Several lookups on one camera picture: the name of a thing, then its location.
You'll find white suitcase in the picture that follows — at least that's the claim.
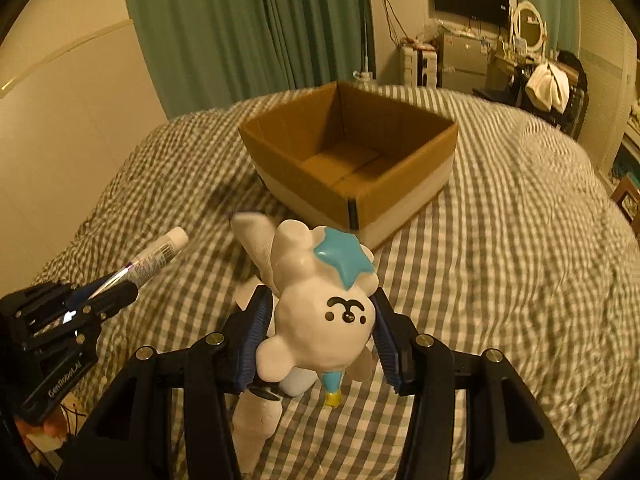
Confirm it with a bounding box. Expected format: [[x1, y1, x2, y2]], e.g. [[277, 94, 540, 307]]
[[399, 46, 437, 88]]

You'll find dark desk chair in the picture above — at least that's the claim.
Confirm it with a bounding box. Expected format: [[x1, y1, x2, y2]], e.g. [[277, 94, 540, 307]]
[[518, 50, 589, 140]]

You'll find open cardboard box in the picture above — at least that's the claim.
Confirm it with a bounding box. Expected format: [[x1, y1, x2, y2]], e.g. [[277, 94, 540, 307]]
[[240, 82, 459, 249]]

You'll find green curtain left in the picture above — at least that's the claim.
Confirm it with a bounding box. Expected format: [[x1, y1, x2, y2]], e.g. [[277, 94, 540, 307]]
[[126, 0, 375, 118]]

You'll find oval white framed mirror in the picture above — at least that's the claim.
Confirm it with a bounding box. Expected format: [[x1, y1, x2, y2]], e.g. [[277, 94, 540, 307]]
[[510, 0, 547, 54]]

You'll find white sock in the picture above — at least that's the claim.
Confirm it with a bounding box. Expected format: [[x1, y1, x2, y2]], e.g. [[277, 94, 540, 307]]
[[232, 387, 282, 476]]

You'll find white cloth on chair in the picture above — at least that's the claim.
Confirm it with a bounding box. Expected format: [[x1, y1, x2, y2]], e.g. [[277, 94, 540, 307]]
[[525, 62, 570, 114]]

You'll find grey mini fridge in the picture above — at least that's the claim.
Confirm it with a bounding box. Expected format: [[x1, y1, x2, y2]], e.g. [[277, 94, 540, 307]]
[[438, 32, 488, 94]]

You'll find white bear figurine blue star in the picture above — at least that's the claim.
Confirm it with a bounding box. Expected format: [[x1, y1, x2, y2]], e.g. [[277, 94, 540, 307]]
[[230, 211, 378, 408]]

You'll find grey white checked bedspread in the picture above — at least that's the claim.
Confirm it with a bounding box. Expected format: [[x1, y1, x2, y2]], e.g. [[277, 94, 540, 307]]
[[39, 87, 639, 479]]

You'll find white tube with label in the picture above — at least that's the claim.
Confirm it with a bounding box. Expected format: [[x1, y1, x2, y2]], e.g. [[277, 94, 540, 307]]
[[90, 226, 189, 299]]

